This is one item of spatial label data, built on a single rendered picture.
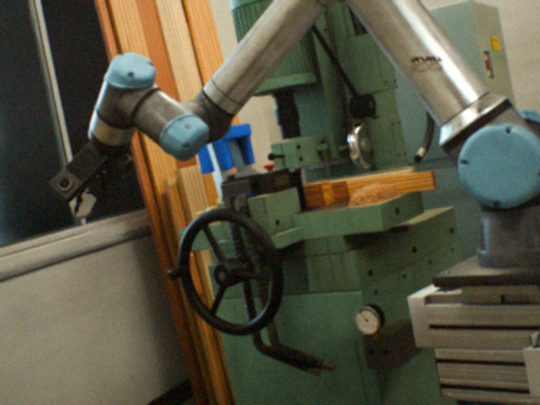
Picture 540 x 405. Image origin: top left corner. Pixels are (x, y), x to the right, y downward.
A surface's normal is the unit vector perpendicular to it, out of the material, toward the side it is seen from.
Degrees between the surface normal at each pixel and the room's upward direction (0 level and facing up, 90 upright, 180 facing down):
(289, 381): 90
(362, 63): 90
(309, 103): 90
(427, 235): 90
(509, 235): 73
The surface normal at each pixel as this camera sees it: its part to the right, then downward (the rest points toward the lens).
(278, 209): 0.79, -0.11
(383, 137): -0.58, 0.18
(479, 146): -0.25, 0.24
